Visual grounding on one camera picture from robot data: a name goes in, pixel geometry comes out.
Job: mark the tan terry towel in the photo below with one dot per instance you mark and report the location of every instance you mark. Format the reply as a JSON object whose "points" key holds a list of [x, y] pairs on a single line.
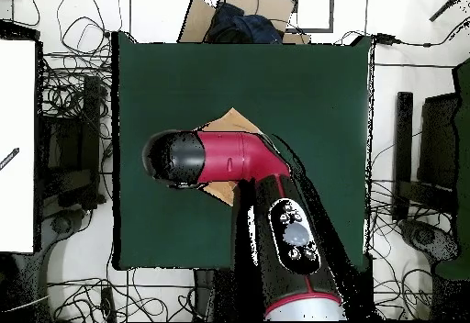
{"points": [[231, 121]]}

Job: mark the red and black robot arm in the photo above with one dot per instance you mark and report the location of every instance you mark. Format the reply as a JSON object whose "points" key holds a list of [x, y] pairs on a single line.
{"points": [[227, 154]]}

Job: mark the dark green table cloth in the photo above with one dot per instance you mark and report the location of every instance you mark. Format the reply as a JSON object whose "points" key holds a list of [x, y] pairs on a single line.
{"points": [[176, 80]]}

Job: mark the black equipment stand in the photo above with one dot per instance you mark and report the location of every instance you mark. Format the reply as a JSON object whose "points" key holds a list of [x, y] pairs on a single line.
{"points": [[203, 293]]}

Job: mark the dark blue clothing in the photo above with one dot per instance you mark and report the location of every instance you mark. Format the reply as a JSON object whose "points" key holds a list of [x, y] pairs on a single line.
{"points": [[249, 25]]}

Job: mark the brown cardboard box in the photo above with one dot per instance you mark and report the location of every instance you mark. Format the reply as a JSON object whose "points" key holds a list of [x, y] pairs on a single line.
{"points": [[198, 18]]}

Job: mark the black power strip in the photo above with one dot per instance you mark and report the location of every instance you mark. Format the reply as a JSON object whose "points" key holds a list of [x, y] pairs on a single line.
{"points": [[107, 302]]}

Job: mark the white desk top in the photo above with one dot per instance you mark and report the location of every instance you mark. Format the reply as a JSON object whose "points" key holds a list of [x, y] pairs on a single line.
{"points": [[16, 117]]}

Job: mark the black pen with white print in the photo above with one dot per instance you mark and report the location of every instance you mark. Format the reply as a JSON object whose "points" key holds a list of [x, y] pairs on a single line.
{"points": [[9, 158]]}

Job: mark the black rod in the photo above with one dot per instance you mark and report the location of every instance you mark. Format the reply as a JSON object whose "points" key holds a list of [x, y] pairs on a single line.
{"points": [[448, 5]]}

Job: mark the grey rectangular frame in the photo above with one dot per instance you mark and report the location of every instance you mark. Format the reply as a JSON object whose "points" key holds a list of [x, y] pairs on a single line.
{"points": [[312, 29]]}

